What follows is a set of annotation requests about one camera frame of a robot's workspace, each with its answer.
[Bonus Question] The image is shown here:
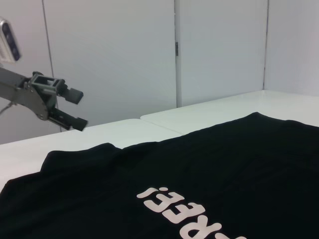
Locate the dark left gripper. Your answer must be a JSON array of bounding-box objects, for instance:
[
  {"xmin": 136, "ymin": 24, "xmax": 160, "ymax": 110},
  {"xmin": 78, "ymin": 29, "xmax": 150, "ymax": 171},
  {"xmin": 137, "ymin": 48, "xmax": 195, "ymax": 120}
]
[{"xmin": 0, "ymin": 67, "xmax": 89, "ymax": 131}]

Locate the black shirt with FREE print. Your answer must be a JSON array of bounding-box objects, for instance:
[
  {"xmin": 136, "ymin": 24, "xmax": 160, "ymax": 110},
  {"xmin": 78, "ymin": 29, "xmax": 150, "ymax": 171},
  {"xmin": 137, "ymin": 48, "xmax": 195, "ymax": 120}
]
[{"xmin": 0, "ymin": 112, "xmax": 319, "ymax": 239}]

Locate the thin grey wire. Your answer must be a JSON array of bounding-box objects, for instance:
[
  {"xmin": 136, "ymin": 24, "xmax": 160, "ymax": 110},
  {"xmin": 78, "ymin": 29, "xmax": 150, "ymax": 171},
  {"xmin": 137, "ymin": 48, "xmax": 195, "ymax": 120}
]
[{"xmin": 0, "ymin": 100, "xmax": 12, "ymax": 115}]

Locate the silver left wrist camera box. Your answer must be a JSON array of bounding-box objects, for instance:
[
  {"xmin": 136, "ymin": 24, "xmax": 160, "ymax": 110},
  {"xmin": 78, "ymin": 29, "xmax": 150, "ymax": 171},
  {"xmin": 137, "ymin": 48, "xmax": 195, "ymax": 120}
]
[{"xmin": 0, "ymin": 16, "xmax": 23, "ymax": 66}]

